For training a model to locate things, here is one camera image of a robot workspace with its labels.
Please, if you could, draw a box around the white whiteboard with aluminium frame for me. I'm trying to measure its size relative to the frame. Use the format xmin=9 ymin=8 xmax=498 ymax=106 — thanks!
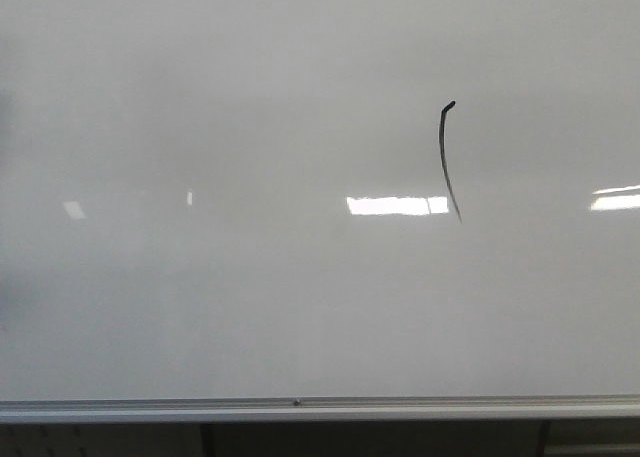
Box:
xmin=1 ymin=0 xmax=639 ymax=424

